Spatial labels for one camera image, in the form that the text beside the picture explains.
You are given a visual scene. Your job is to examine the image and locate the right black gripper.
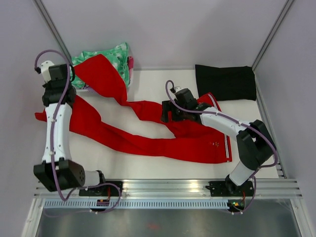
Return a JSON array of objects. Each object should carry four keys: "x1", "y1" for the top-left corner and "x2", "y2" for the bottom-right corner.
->
[{"x1": 161, "y1": 100, "x2": 188, "y2": 123}]

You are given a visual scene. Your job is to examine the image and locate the red trousers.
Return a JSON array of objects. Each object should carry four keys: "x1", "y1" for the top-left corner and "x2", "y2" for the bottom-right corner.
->
[{"x1": 34, "y1": 54, "x2": 233, "y2": 164}]

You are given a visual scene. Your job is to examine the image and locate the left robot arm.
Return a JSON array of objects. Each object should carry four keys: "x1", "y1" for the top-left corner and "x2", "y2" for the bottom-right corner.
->
[{"x1": 34, "y1": 61, "x2": 108, "y2": 196}]

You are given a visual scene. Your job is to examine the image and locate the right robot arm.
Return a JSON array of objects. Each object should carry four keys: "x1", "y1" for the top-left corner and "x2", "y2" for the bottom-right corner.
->
[{"x1": 161, "y1": 86, "x2": 276, "y2": 196}]

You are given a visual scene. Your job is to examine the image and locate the folded black trousers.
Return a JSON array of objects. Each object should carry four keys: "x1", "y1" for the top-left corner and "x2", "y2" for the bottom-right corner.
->
[{"x1": 195, "y1": 65, "x2": 257, "y2": 101}]

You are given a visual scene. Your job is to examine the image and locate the white laundry basket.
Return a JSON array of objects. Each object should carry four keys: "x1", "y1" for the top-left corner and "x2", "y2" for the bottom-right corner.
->
[{"x1": 77, "y1": 69, "x2": 134, "y2": 93}]

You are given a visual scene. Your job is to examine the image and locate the pink garment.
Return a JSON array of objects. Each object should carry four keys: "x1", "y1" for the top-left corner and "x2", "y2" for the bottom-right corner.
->
[{"x1": 127, "y1": 56, "x2": 134, "y2": 72}]

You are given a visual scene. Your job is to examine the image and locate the green tie-dye garment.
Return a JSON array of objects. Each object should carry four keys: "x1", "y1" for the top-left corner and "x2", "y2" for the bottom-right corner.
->
[{"x1": 71, "y1": 42, "x2": 131, "y2": 87}]

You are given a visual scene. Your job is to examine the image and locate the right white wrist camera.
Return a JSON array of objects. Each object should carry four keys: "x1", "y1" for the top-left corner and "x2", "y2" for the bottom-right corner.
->
[{"x1": 174, "y1": 86, "x2": 182, "y2": 91}]

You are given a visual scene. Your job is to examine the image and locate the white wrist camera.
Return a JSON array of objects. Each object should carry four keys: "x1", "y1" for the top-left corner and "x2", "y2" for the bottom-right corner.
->
[
  {"x1": 36, "y1": 60, "x2": 54, "y2": 83},
  {"x1": 174, "y1": 86, "x2": 182, "y2": 91}
]

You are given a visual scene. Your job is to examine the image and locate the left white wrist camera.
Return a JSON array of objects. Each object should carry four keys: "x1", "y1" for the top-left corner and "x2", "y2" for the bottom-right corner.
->
[{"x1": 36, "y1": 60, "x2": 54, "y2": 83}]

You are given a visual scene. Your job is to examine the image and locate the left frame post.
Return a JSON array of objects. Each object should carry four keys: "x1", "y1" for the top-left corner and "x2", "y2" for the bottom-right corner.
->
[{"x1": 33, "y1": 0, "x2": 72, "y2": 64}]

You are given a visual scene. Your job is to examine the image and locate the frame post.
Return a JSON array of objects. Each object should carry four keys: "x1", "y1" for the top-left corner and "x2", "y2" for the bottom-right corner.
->
[
  {"x1": 251, "y1": 0, "x2": 296, "y2": 71},
  {"x1": 33, "y1": 0, "x2": 72, "y2": 64}
]

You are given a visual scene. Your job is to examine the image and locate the slotted cable duct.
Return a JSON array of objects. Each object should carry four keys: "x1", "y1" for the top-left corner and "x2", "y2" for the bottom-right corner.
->
[{"x1": 44, "y1": 198, "x2": 229, "y2": 209}]

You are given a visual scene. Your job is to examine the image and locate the right frame post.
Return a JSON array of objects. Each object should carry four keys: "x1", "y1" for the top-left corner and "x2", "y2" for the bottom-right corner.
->
[{"x1": 251, "y1": 0, "x2": 296, "y2": 71}]

